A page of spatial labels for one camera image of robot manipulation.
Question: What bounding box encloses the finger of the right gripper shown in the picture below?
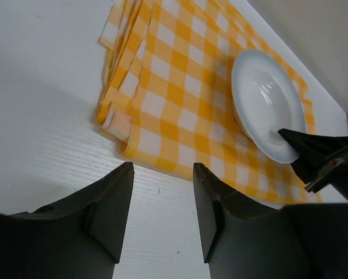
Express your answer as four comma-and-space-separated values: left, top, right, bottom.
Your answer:
278, 128, 348, 158
290, 153, 325, 183

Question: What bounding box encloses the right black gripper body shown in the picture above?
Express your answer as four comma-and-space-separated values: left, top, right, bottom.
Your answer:
305, 137, 348, 201

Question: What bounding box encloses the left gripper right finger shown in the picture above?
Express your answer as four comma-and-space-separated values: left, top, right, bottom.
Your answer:
193, 163, 310, 278

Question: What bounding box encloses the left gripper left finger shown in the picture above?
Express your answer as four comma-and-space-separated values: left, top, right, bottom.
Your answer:
0, 162, 134, 278

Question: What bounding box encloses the white ceramic plate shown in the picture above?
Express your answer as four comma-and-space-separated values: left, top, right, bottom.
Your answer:
231, 49, 306, 164

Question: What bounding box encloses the yellow white checkered cloth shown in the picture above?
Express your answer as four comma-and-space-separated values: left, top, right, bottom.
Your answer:
96, 1, 321, 204

